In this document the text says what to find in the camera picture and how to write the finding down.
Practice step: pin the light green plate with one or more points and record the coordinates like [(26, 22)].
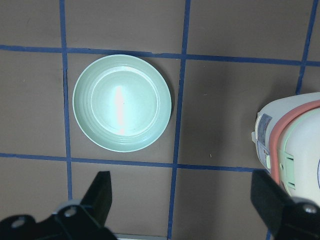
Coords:
[(121, 103)]

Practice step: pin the white rice cooker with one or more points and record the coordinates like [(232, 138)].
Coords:
[(287, 141)]

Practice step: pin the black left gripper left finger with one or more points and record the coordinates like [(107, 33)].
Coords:
[(75, 221)]

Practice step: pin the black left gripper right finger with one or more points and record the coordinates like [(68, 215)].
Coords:
[(286, 217)]

